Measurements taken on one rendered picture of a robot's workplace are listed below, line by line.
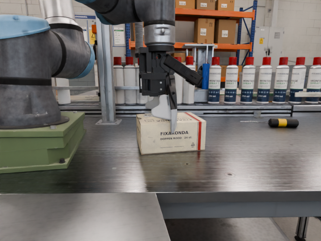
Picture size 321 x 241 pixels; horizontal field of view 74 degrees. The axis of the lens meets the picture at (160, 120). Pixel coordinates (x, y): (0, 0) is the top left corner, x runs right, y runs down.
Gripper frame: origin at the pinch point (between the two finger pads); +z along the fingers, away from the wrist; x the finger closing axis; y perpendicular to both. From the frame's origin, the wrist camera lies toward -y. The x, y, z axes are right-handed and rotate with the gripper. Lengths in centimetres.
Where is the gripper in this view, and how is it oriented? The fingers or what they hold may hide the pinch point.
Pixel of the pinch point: (168, 125)
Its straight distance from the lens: 57.1
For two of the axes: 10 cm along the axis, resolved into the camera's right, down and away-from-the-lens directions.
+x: 1.9, 2.2, -9.6
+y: -9.8, 0.6, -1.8
